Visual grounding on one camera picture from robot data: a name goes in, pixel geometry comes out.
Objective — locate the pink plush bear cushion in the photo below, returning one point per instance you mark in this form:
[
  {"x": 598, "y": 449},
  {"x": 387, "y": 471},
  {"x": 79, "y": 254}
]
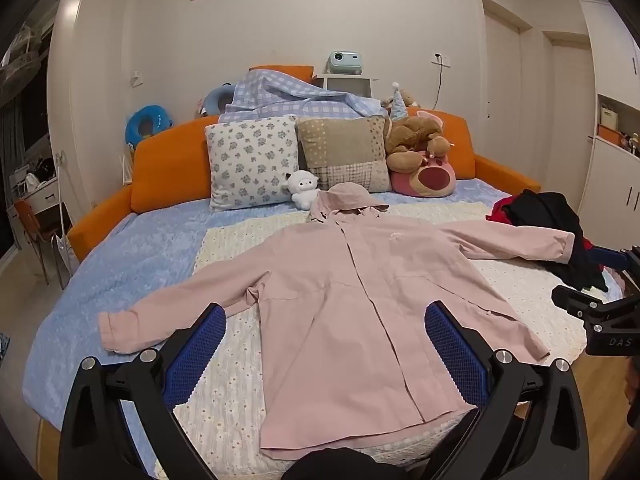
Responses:
[{"x": 427, "y": 177}]

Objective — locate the orange chair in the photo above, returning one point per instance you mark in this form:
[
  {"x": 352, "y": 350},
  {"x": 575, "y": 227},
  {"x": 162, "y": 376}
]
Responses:
[{"x": 30, "y": 220}]

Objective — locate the pink hooded jacket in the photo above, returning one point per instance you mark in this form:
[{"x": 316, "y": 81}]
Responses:
[{"x": 350, "y": 310}]

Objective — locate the teal projector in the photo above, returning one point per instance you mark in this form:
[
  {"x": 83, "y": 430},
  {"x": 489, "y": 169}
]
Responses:
[{"x": 344, "y": 62}]

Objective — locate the orange cushion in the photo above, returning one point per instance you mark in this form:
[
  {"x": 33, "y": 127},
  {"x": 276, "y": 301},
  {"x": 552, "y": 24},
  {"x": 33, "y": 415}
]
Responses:
[{"x": 280, "y": 71}]

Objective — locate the blue checked quilt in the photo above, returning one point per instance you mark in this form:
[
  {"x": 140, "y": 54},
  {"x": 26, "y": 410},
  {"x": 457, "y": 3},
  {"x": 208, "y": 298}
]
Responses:
[{"x": 285, "y": 97}]

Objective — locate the white room door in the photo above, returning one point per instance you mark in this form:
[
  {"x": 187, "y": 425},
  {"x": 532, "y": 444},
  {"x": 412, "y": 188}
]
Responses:
[
  {"x": 570, "y": 120},
  {"x": 502, "y": 100}
]

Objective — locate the red garment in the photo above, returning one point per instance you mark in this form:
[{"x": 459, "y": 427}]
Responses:
[{"x": 500, "y": 212}]

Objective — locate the grey striped curtain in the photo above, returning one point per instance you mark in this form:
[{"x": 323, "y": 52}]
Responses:
[{"x": 15, "y": 130}]

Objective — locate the white plush lamb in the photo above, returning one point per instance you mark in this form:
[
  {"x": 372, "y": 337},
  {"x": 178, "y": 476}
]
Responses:
[{"x": 302, "y": 187}]

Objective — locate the white blue floral pillow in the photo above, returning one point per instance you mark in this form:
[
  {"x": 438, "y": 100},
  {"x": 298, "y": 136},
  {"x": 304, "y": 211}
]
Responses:
[{"x": 250, "y": 160}]

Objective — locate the white desk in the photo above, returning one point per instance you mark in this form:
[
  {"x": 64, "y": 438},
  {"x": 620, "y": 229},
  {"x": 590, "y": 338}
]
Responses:
[{"x": 45, "y": 195}]

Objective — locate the wall socket with plug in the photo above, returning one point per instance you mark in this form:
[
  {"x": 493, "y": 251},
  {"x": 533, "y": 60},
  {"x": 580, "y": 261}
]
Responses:
[{"x": 441, "y": 59}]

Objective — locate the white daisy print mat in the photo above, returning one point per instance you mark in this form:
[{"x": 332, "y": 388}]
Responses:
[{"x": 235, "y": 360}]

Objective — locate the white shelf unit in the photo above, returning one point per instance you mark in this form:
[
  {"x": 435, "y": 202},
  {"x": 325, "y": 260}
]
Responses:
[{"x": 350, "y": 85}]

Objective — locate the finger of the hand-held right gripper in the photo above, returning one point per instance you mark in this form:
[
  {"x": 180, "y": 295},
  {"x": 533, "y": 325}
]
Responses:
[
  {"x": 580, "y": 304},
  {"x": 607, "y": 257}
]

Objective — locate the brown plush bear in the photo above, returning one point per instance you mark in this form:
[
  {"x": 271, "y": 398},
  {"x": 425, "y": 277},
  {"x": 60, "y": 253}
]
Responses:
[{"x": 412, "y": 137}]

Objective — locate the white wardrobe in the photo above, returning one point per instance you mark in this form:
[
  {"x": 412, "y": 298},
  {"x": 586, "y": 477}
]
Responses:
[{"x": 615, "y": 195}]

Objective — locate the blue party hat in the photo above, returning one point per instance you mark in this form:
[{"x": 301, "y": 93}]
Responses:
[{"x": 398, "y": 105}]

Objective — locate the black garment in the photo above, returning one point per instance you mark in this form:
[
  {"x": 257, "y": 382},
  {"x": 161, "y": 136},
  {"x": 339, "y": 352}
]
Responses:
[{"x": 550, "y": 215}]

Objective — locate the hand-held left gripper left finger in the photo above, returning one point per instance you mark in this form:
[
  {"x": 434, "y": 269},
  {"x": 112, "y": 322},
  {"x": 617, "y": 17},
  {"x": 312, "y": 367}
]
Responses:
[{"x": 200, "y": 350}]

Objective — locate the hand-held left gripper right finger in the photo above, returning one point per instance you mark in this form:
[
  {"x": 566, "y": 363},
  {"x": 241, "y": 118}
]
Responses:
[{"x": 452, "y": 350}]

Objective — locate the hanging laundry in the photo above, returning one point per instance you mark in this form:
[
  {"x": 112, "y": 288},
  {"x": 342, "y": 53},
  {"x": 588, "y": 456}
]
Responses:
[{"x": 20, "y": 60}]

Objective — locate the beige patchwork pillow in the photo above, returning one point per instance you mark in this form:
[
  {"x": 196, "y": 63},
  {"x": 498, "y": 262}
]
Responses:
[{"x": 345, "y": 152}]

